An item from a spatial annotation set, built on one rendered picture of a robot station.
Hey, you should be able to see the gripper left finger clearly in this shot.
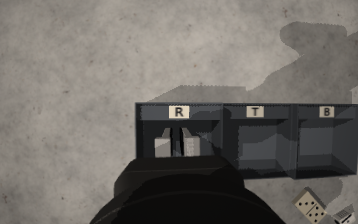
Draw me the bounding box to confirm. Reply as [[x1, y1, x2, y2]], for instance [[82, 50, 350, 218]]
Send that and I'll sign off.
[[155, 128, 173, 157]]

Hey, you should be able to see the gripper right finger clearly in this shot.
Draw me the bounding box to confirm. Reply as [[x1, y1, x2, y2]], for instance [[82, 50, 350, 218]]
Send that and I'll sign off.
[[179, 127, 200, 156]]

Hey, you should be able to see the dark grey rack of three bins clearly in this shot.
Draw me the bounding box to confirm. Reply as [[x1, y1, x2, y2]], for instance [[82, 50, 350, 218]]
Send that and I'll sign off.
[[135, 102, 358, 180]]

